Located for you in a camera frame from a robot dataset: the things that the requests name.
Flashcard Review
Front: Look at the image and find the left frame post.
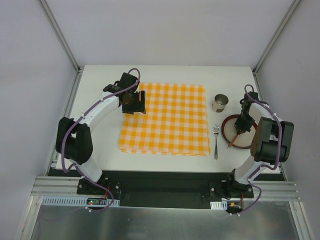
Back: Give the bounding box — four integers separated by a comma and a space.
37, 0, 82, 73

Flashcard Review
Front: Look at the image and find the right frame post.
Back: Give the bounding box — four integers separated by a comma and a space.
252, 0, 303, 76

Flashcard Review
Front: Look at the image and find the silver fork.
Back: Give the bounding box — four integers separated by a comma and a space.
213, 124, 220, 161

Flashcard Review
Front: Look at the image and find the aluminium front rail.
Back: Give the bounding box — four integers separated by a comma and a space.
31, 176, 302, 202

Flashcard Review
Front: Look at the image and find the copper spoon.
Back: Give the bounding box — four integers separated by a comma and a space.
228, 133, 239, 148

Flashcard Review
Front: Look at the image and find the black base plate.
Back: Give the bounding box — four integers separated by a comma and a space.
76, 170, 254, 209

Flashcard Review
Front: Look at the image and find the red rimmed ceramic plate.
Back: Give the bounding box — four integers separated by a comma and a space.
221, 114, 258, 150

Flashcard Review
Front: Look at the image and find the orange checkered cloth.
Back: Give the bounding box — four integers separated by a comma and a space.
118, 83, 211, 156

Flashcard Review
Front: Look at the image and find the frame post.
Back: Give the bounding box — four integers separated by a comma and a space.
37, 0, 82, 73
252, 0, 303, 76

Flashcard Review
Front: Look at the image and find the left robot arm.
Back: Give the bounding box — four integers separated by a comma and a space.
55, 68, 146, 195

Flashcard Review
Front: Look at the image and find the metal cup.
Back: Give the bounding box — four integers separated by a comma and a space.
212, 94, 229, 113

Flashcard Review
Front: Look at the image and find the left cable duct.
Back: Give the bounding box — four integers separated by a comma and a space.
42, 196, 120, 208

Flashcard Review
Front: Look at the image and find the cable duct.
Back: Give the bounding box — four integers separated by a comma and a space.
42, 196, 120, 208
210, 200, 228, 211

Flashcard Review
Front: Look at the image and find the right cable duct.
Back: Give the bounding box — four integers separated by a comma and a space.
210, 200, 228, 211

